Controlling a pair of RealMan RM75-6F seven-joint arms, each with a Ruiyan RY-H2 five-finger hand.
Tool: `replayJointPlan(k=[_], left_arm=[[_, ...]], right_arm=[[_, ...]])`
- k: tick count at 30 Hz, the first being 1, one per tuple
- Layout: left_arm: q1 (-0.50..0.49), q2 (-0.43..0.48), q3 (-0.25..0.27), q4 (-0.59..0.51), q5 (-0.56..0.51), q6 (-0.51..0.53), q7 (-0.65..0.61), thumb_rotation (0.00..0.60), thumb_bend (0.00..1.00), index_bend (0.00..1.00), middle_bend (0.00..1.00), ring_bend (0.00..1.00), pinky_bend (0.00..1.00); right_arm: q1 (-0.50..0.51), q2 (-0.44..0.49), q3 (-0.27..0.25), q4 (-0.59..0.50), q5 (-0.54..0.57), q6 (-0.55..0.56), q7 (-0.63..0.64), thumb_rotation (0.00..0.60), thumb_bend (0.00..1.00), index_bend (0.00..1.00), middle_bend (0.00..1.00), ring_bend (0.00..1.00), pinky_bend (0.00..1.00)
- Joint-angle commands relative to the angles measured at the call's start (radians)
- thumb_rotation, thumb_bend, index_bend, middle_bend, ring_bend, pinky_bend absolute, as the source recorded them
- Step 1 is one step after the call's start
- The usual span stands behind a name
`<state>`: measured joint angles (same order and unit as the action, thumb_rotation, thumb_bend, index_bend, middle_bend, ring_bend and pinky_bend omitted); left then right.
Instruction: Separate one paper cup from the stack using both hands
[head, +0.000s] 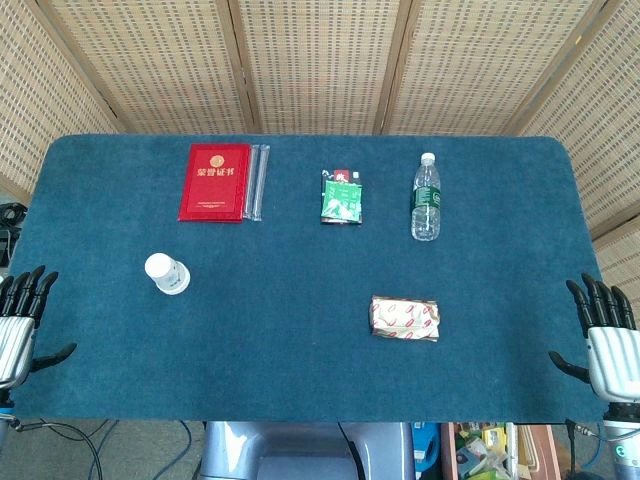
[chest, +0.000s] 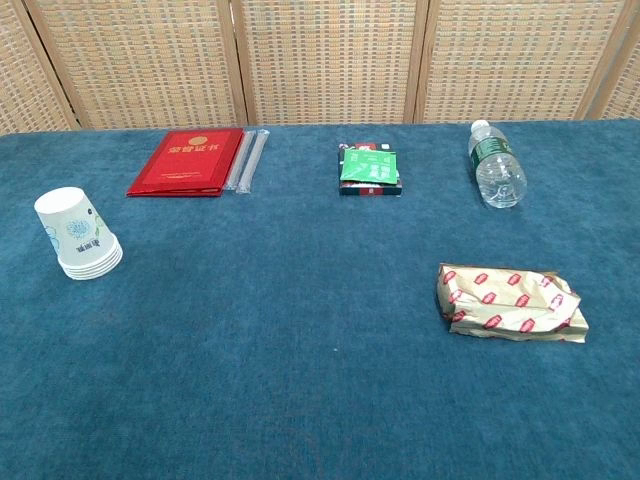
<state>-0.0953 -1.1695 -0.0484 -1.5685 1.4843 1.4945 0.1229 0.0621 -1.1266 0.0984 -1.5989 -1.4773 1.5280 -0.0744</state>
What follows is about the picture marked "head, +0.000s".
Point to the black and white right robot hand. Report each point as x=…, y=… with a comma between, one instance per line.
x=612, y=360

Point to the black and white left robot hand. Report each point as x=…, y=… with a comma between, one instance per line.
x=15, y=345

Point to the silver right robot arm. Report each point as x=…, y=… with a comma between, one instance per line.
x=622, y=440

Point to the black equipment on floor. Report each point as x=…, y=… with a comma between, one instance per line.
x=11, y=230

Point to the box of assorted items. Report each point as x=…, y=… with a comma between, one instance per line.
x=495, y=452

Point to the gold snack package red logos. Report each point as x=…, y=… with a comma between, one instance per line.
x=405, y=318

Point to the clear water bottle green label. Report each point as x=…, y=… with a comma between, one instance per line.
x=426, y=200

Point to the red certificate book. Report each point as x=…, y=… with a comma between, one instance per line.
x=214, y=182

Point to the straw in clear wrapper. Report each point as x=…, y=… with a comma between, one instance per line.
x=262, y=182
x=251, y=182

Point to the blue table cloth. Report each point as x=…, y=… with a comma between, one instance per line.
x=300, y=280

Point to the grey robot torso base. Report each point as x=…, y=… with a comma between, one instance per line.
x=305, y=450

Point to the green sachet packet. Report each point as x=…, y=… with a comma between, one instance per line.
x=342, y=205

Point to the green snack packet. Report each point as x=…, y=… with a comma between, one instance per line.
x=345, y=175

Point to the woven bamboo folding screen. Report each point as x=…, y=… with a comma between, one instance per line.
x=320, y=60

